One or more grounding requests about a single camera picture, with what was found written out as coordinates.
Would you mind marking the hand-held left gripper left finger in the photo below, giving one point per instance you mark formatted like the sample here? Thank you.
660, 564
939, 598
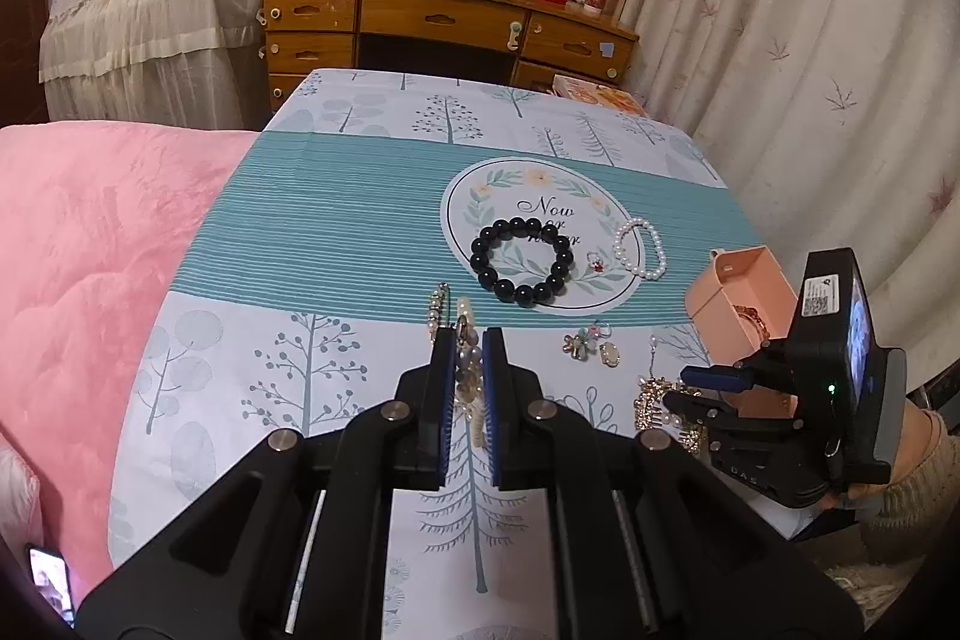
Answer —
444, 407

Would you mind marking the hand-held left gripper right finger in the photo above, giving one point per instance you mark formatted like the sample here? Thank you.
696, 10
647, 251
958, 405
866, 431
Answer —
491, 407

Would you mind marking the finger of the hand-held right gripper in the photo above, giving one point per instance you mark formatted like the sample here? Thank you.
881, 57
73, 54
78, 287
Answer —
697, 406
705, 377

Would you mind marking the oval gold pendant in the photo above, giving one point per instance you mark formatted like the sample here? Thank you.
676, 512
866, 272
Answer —
610, 354

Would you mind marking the pink jewelry box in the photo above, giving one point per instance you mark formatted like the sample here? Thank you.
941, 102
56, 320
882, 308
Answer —
742, 280

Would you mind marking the flower brooch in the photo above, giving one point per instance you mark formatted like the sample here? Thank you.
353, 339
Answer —
577, 345

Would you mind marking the person's right forearm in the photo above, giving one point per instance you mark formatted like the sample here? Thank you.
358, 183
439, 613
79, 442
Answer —
922, 482

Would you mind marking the tree print tablecloth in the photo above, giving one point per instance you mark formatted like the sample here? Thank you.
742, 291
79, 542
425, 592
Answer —
337, 220

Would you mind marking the floral white curtain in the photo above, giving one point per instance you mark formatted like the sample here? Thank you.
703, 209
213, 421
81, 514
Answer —
787, 48

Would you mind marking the orange printed box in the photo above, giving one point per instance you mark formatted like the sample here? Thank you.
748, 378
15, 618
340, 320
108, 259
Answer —
600, 96

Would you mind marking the white drawer hook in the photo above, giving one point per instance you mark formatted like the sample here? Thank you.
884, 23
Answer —
514, 36

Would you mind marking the pink blanket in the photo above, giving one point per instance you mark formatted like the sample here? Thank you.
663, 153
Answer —
90, 272

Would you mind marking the smartphone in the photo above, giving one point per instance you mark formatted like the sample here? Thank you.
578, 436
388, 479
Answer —
51, 584

